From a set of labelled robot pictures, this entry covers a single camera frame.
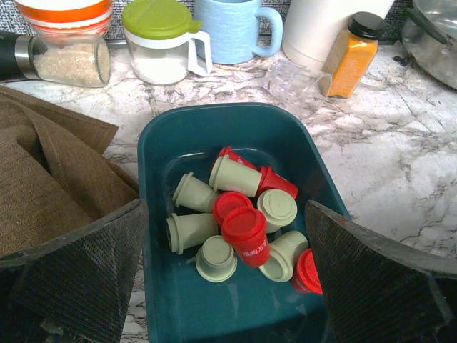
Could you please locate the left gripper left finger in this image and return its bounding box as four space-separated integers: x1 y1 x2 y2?
1 199 148 342

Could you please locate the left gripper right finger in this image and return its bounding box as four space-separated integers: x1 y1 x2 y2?
306 201 456 342

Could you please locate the teal storage basket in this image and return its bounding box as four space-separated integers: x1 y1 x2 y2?
137 102 351 343

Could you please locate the brown cloth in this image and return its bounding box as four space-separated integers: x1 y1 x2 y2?
1 87 139 257

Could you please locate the red coffee capsule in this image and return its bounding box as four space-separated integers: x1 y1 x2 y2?
210 146 259 171
221 206 270 268

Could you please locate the red capsule number two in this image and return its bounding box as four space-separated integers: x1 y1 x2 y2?
256 166 298 199

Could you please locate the red capsule in basket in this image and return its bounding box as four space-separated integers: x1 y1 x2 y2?
292 249 323 295

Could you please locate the green capsule in basket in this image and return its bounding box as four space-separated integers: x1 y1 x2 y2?
172 172 219 213

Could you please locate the green capsule upright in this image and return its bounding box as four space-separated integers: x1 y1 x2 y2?
258 230 309 282

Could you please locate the clear plastic cup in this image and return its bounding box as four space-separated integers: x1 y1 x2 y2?
263 59 333 113

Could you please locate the pepper grinder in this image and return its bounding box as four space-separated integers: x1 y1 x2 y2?
1 31 111 88

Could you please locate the orange spice bottle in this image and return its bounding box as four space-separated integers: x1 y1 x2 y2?
321 11 386 99

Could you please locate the steel pot with lid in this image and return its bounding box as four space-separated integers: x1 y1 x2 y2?
401 0 456 89

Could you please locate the green lid cup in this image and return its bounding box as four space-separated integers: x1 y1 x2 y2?
121 0 213 85

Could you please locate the white thermos jug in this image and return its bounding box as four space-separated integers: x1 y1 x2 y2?
282 0 393 71

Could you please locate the white orange bowl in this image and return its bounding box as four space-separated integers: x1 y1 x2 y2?
15 0 113 36

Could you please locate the blue mug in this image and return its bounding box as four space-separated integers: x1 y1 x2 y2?
193 0 283 65

